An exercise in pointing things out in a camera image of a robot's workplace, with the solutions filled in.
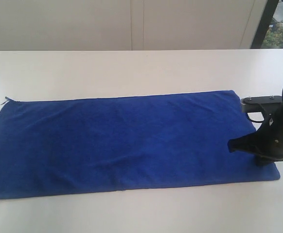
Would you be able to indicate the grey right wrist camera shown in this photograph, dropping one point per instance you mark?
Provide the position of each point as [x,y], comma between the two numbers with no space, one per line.
[263,104]

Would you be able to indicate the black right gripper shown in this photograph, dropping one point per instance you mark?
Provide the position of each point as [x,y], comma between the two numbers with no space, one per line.
[267,142]

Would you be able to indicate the black window frame post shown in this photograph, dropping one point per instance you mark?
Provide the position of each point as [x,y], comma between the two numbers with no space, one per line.
[264,23]

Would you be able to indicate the blue microfiber towel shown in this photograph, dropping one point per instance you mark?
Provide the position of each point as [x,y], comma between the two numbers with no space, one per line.
[100,145]

